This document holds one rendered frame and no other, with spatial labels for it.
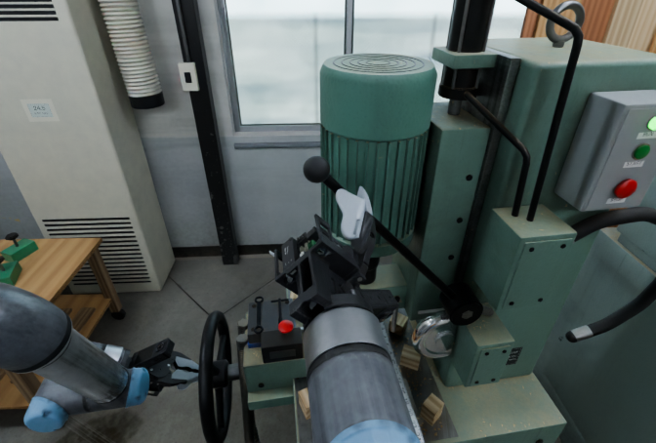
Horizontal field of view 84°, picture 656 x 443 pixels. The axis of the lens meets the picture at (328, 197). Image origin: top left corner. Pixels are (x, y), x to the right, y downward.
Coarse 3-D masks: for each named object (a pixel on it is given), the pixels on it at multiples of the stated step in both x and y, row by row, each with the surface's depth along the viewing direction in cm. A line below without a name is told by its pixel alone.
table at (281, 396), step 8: (288, 296) 95; (296, 384) 74; (304, 384) 74; (248, 392) 76; (256, 392) 76; (264, 392) 76; (272, 392) 76; (280, 392) 76; (288, 392) 76; (296, 392) 73; (248, 400) 75; (256, 400) 75; (264, 400) 75; (272, 400) 75; (280, 400) 75; (288, 400) 76; (296, 400) 72; (256, 408) 76; (296, 408) 70; (296, 416) 69; (304, 416) 69; (296, 424) 68; (304, 424) 68; (304, 432) 66; (304, 440) 65; (312, 440) 65
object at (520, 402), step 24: (408, 336) 96; (432, 360) 90; (408, 384) 85; (432, 384) 85; (480, 384) 85; (504, 384) 85; (528, 384) 85; (456, 408) 80; (480, 408) 80; (504, 408) 80; (528, 408) 80; (552, 408) 80; (432, 432) 76; (456, 432) 76; (480, 432) 76; (504, 432) 76; (528, 432) 77; (552, 432) 79
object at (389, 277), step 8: (384, 264) 80; (392, 264) 80; (376, 272) 78; (384, 272) 78; (392, 272) 78; (400, 272) 78; (376, 280) 76; (384, 280) 76; (392, 280) 76; (400, 280) 76; (368, 288) 74; (376, 288) 74; (384, 288) 74; (392, 288) 75; (400, 288) 75; (400, 296) 76
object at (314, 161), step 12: (312, 156) 46; (312, 168) 45; (324, 168) 45; (312, 180) 45; (324, 180) 46; (384, 228) 52; (396, 240) 54; (408, 252) 55; (420, 264) 57; (432, 276) 59; (444, 288) 60; (456, 288) 63; (468, 288) 64; (444, 300) 64; (456, 300) 62; (468, 300) 61; (456, 312) 61; (468, 312) 62; (480, 312) 62; (492, 312) 66; (456, 324) 63; (468, 324) 63
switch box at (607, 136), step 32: (608, 96) 48; (640, 96) 48; (608, 128) 47; (640, 128) 47; (576, 160) 53; (608, 160) 49; (640, 160) 49; (576, 192) 53; (608, 192) 52; (640, 192) 52
